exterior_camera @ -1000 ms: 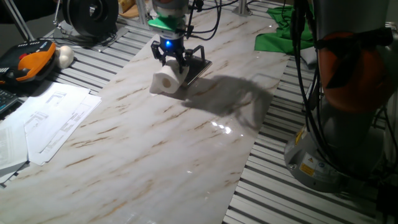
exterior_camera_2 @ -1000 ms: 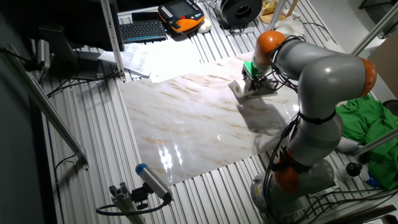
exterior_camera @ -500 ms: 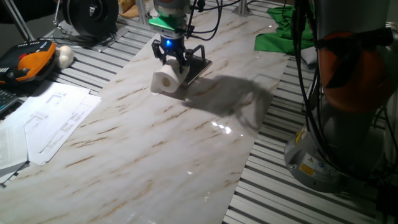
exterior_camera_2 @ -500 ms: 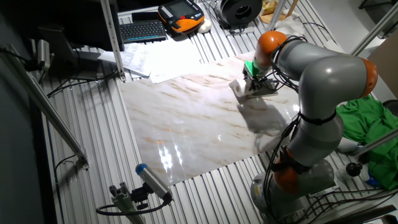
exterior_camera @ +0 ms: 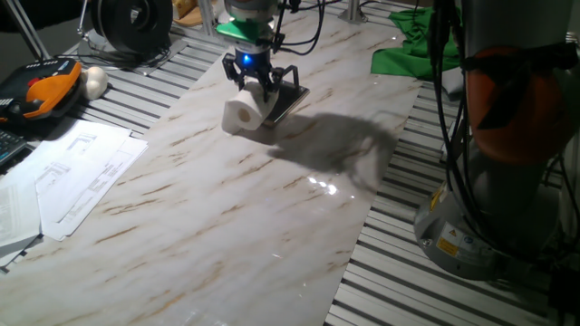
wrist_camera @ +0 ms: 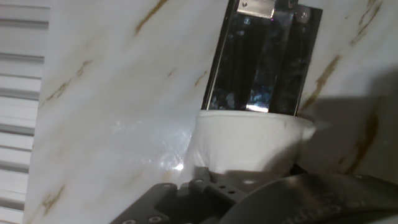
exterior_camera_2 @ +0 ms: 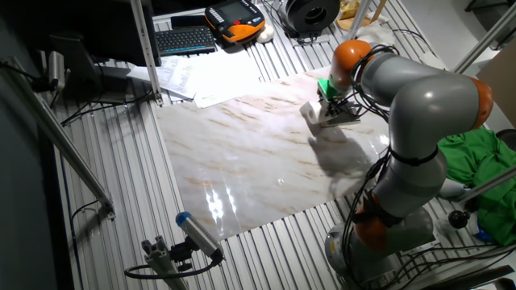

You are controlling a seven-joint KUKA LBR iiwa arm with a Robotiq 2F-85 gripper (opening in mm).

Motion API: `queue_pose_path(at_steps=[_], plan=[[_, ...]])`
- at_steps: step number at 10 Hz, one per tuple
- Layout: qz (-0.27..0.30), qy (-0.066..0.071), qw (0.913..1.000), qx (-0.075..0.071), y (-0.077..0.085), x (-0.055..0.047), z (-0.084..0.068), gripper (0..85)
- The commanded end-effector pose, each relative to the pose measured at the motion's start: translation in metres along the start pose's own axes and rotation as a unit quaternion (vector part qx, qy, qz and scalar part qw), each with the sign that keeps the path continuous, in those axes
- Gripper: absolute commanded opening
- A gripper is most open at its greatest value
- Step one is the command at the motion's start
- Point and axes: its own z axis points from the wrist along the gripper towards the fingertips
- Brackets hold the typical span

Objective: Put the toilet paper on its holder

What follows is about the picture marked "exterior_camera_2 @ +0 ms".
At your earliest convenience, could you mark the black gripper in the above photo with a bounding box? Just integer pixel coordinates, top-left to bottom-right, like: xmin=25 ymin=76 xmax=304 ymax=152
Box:
xmin=318 ymin=97 xmax=356 ymax=123

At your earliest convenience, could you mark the white toilet paper roll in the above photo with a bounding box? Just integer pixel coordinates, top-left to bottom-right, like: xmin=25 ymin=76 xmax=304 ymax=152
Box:
xmin=299 ymin=100 xmax=324 ymax=126

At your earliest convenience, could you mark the chrome toilet paper holder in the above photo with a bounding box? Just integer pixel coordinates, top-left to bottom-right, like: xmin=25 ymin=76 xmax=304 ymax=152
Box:
xmin=322 ymin=104 xmax=364 ymax=129

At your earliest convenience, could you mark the white crumpled cloth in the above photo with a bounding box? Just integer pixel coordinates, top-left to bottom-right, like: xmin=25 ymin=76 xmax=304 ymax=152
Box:
xmin=356 ymin=21 xmax=397 ymax=47

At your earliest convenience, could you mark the white rounded plastic object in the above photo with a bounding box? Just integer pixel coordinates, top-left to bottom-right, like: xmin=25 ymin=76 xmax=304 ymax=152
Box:
xmin=255 ymin=23 xmax=276 ymax=44

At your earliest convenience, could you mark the black filament spool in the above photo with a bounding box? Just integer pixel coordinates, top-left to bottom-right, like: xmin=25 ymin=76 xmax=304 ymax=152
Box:
xmin=279 ymin=0 xmax=342 ymax=39

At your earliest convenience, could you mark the white printed paper sheet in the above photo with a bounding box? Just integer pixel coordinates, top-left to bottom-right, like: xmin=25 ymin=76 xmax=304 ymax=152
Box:
xmin=193 ymin=80 xmax=264 ymax=110
xmin=192 ymin=51 xmax=264 ymax=94

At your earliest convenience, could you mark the yellow block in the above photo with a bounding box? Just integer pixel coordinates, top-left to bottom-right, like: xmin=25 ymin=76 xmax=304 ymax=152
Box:
xmin=339 ymin=0 xmax=362 ymax=21

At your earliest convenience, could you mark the round wooden board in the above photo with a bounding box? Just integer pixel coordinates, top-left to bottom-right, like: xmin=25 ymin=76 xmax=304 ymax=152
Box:
xmin=335 ymin=0 xmax=389 ymax=32

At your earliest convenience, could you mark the orange and black teach pendant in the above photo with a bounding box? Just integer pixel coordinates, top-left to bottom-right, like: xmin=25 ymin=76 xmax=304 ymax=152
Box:
xmin=203 ymin=0 xmax=267 ymax=44

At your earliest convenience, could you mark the white text paper sheet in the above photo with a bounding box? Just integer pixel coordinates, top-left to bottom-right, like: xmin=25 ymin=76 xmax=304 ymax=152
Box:
xmin=127 ymin=55 xmax=199 ymax=101

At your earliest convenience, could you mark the black computer keyboard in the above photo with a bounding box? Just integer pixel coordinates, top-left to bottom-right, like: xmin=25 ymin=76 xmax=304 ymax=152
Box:
xmin=154 ymin=25 xmax=218 ymax=58

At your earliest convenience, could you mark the green cloth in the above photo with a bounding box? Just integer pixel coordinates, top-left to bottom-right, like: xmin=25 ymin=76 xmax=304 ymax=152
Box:
xmin=436 ymin=126 xmax=516 ymax=247

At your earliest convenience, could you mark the black flat device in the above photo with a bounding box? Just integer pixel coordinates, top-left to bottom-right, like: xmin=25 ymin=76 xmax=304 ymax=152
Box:
xmin=169 ymin=14 xmax=207 ymax=30

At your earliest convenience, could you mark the black ball knob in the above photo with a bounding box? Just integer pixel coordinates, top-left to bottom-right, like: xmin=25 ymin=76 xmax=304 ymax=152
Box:
xmin=447 ymin=209 xmax=472 ymax=230

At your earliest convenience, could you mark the brown cardboard box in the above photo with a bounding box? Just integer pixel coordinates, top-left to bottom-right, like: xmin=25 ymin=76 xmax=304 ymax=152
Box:
xmin=476 ymin=47 xmax=516 ymax=134

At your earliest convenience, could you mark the low diagonal aluminium strut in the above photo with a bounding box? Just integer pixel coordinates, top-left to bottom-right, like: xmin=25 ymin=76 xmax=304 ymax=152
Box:
xmin=458 ymin=165 xmax=516 ymax=203

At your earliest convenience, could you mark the black computer monitor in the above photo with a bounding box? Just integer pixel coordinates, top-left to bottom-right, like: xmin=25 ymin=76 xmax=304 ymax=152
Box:
xmin=47 ymin=0 xmax=163 ymax=82

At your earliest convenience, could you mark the long diagonal aluminium strut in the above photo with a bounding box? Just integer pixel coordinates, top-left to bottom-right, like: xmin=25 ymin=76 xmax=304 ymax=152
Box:
xmin=0 ymin=56 xmax=117 ymax=221

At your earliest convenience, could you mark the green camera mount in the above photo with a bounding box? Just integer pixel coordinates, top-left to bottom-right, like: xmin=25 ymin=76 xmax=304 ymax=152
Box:
xmin=316 ymin=77 xmax=340 ymax=102

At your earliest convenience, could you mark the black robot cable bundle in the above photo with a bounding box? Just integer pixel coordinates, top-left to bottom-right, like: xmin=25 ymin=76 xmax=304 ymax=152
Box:
xmin=340 ymin=43 xmax=408 ymax=283

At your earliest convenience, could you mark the aluminium post beside wooden board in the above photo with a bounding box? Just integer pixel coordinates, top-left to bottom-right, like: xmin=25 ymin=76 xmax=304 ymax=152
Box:
xmin=345 ymin=0 xmax=372 ymax=42

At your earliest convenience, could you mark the aluminium post with foot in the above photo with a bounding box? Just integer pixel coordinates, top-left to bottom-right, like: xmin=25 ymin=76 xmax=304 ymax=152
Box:
xmin=452 ymin=2 xmax=516 ymax=75

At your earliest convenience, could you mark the silver camera with blue cap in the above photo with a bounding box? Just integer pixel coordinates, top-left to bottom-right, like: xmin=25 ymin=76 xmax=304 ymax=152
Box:
xmin=175 ymin=210 xmax=226 ymax=263

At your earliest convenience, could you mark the aluminium post with bracket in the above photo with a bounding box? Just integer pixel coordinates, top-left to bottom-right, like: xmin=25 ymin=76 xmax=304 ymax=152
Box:
xmin=130 ymin=0 xmax=164 ymax=106

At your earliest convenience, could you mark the aluminium profile camera stand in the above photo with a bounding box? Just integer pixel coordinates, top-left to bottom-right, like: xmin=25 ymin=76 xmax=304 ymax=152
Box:
xmin=140 ymin=234 xmax=189 ymax=290

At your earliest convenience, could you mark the black camera cable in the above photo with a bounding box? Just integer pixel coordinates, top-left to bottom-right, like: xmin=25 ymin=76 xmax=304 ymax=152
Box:
xmin=123 ymin=257 xmax=222 ymax=281

